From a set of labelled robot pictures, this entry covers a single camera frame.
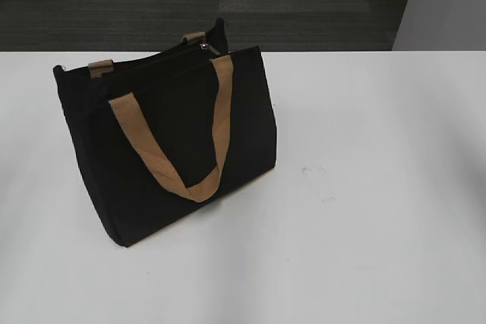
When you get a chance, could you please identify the black tote bag tan handles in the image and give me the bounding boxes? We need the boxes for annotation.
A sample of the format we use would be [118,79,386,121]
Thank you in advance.
[53,18,277,247]

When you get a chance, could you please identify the silver zipper pull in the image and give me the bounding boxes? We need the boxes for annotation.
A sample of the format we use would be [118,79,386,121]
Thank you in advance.
[199,43,221,56]

